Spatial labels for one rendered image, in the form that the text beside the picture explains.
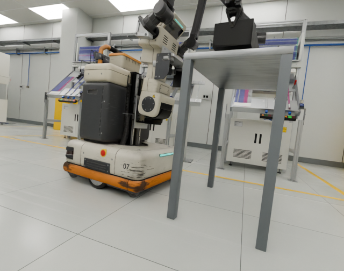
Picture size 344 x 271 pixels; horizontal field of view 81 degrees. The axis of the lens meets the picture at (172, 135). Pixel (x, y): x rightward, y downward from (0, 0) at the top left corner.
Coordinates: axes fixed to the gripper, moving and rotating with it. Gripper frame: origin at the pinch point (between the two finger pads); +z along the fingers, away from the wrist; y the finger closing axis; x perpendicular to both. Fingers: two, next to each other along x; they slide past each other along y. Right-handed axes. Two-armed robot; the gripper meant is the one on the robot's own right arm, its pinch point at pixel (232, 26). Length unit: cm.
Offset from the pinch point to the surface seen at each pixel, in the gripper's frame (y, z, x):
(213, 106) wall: 329, -3, 101
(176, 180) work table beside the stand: -6, 74, 18
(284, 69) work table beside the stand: -6.7, 22.4, -22.9
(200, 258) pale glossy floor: -25, 94, -4
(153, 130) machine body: 160, 56, 137
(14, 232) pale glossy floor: -53, 93, 60
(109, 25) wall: 293, -193, 381
